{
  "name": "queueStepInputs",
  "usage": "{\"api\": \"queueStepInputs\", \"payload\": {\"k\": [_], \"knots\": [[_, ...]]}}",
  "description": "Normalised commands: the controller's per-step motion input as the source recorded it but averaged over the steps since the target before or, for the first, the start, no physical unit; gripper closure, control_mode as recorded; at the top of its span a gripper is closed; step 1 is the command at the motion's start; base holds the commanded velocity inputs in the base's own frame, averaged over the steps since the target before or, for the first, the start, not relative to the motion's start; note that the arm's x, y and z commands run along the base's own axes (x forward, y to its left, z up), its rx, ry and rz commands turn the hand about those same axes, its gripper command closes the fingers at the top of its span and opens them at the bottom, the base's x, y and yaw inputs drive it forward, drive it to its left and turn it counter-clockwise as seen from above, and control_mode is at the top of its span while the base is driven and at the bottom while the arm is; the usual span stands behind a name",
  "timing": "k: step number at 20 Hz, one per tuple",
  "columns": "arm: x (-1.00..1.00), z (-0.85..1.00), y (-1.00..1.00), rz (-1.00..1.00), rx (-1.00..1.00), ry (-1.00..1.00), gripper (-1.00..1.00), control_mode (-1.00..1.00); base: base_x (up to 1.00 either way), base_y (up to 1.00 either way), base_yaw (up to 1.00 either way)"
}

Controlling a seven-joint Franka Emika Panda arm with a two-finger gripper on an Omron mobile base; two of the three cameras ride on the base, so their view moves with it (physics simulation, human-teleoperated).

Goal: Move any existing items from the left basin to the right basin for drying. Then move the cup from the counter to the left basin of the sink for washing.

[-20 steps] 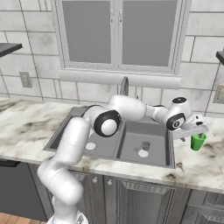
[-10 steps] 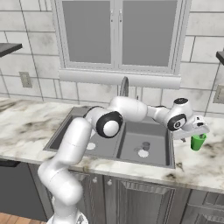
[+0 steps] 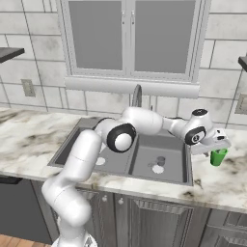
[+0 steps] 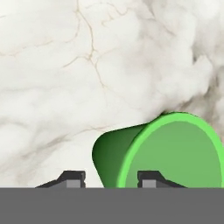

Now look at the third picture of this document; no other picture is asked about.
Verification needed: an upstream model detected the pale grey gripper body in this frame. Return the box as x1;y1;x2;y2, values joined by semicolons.
190;136;233;156

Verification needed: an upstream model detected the green cup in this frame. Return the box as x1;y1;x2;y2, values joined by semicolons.
209;148;229;168

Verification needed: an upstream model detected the grey double basin sink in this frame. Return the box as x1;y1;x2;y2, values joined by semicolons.
47;117;195;187

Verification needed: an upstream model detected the grey drawer front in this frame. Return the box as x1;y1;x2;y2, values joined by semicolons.
198;208;247;247

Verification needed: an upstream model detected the grey cupboard door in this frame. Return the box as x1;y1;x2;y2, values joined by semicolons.
114;192;195;247
75;188;116;247

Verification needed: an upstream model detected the grey curved tap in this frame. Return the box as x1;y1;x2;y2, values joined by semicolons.
130;84;157;112

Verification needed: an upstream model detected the white framed window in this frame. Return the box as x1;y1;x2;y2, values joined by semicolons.
56;0;212;99

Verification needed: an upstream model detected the dark grey dishwasher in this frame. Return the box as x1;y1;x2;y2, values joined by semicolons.
0;175;53;245

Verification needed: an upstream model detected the grey wall outlet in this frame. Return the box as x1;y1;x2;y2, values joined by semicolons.
20;78;37;98
233;93;247;116

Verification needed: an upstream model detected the dark wall shelf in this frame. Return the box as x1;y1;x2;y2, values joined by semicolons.
0;46;26;65
237;54;247;73

